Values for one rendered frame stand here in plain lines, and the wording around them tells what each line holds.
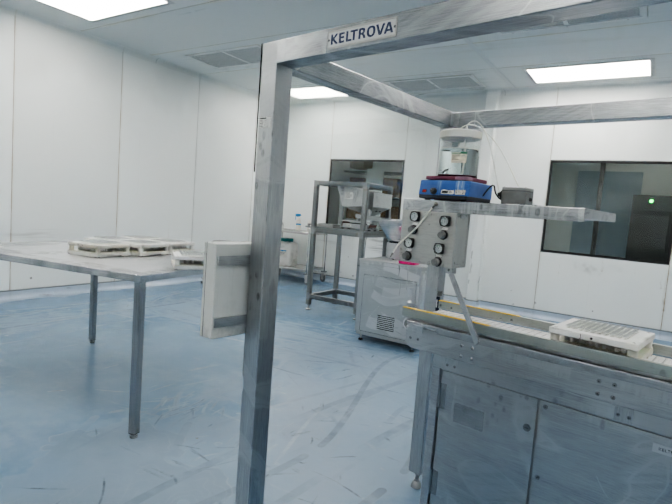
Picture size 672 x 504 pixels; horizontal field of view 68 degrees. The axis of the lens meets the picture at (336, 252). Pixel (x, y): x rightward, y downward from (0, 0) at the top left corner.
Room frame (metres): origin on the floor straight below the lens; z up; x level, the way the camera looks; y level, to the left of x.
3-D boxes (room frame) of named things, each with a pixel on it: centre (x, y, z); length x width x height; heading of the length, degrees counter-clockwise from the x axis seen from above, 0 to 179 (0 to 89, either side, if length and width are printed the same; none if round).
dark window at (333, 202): (7.82, -0.36, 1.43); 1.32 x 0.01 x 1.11; 57
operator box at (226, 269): (1.38, 0.28, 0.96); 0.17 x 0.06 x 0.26; 139
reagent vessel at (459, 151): (1.86, -0.42, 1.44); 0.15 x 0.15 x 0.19
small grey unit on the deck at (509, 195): (1.70, -0.59, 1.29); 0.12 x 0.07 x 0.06; 49
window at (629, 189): (6.01, -3.19, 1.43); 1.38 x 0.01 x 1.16; 57
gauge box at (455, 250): (1.80, -0.35, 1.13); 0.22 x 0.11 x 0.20; 49
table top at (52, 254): (3.11, 1.40, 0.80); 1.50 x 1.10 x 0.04; 68
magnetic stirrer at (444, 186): (1.86, -0.42, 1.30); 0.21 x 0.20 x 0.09; 139
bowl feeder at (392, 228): (4.68, -0.62, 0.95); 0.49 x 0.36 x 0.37; 57
